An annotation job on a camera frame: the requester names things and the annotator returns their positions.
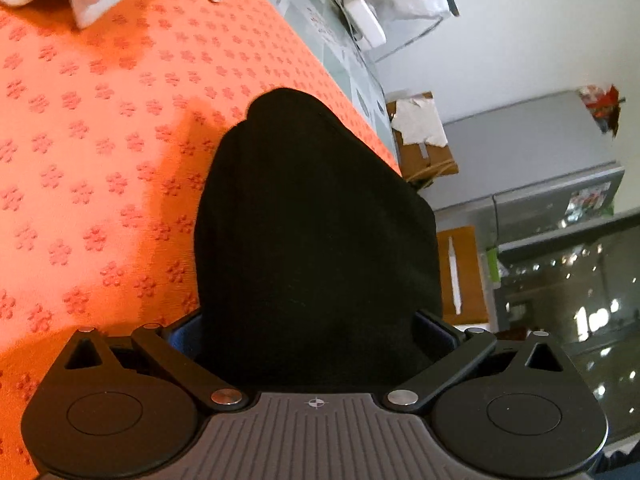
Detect white power adapter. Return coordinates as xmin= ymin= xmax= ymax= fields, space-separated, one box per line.
xmin=346 ymin=0 xmax=389 ymax=52

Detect black pants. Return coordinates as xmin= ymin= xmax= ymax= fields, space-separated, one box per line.
xmin=192 ymin=87 xmax=444 ymax=394

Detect grey refrigerator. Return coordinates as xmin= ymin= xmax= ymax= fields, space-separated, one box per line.
xmin=434 ymin=89 xmax=627 ymax=257

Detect cardboard box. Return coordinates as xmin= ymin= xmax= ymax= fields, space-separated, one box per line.
xmin=385 ymin=91 xmax=461 ymax=184

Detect white crumpled paper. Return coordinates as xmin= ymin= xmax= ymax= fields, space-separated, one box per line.
xmin=390 ymin=97 xmax=449 ymax=149

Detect red hanging decoration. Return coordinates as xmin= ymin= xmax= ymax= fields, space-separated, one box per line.
xmin=576 ymin=83 xmax=627 ymax=137

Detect orange patterned mat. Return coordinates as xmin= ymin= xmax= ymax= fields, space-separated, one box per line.
xmin=0 ymin=0 xmax=403 ymax=467

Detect glass cabinet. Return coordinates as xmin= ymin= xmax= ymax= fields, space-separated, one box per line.
xmin=492 ymin=209 xmax=640 ymax=453

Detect grey patterned table cover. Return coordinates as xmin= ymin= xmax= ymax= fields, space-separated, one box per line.
xmin=234 ymin=0 xmax=402 ymax=162

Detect colourful fridge sticker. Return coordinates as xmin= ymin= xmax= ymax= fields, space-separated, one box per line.
xmin=564 ymin=181 xmax=614 ymax=219

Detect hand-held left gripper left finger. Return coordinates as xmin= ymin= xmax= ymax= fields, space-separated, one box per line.
xmin=64 ymin=310 xmax=249 ymax=407

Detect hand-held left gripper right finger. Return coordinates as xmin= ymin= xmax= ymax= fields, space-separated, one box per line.
xmin=385 ymin=310 xmax=567 ymax=412

